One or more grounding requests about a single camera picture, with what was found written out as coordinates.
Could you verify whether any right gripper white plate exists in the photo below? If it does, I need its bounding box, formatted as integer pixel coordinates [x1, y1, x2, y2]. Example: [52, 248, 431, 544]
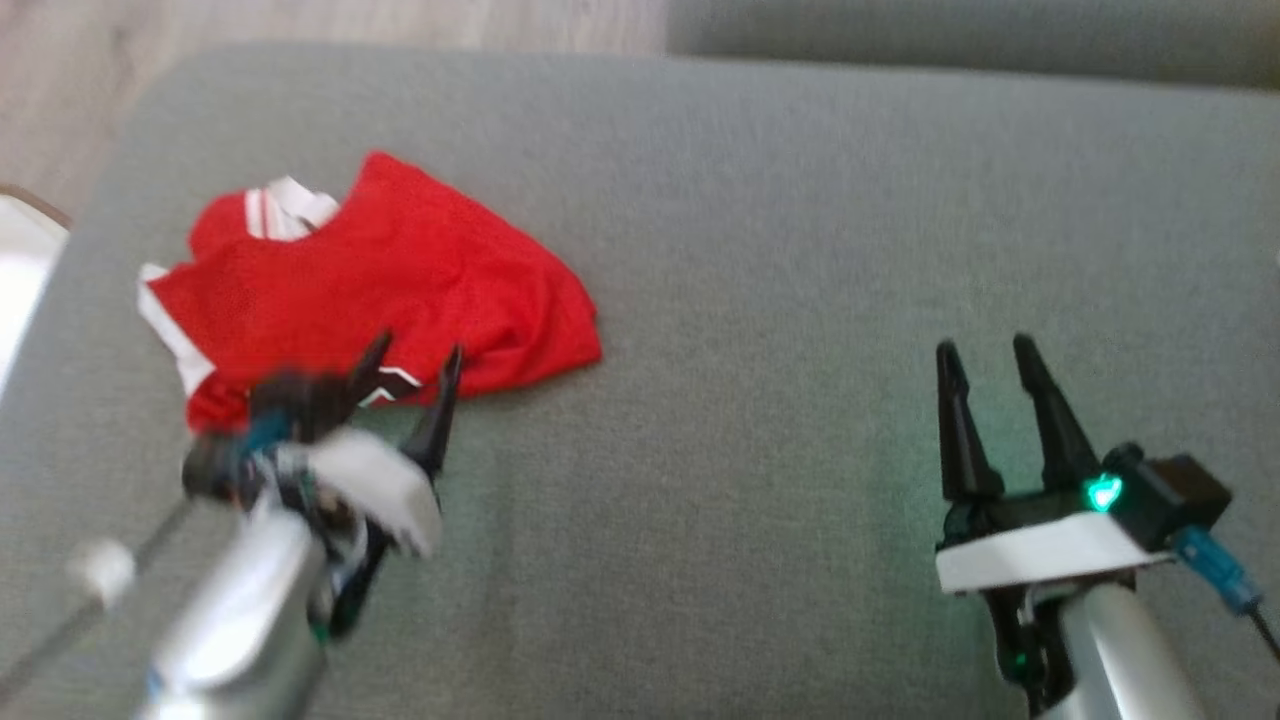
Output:
[935, 333, 1173, 716]

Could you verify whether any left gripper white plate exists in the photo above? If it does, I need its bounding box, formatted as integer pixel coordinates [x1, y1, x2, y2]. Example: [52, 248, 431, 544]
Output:
[300, 330, 465, 641]

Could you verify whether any red jersey white collar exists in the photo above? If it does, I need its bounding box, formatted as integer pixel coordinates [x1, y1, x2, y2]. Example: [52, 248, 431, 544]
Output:
[137, 150, 604, 436]

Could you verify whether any grey fabric sofa seat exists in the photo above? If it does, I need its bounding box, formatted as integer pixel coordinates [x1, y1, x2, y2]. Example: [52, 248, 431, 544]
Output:
[0, 40, 1280, 720]

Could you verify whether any white box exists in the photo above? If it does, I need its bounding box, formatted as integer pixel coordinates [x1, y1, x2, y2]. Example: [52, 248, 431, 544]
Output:
[0, 186, 73, 393]

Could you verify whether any grey sofa cushion block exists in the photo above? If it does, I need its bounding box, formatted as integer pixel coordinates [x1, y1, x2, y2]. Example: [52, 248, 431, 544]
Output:
[665, 0, 1280, 91]

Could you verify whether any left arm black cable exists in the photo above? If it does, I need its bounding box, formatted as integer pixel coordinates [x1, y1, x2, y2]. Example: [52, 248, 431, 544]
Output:
[0, 415, 296, 701]

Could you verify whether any white cable strap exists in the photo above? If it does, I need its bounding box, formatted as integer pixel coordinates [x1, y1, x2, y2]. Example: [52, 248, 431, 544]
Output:
[68, 540, 136, 607]

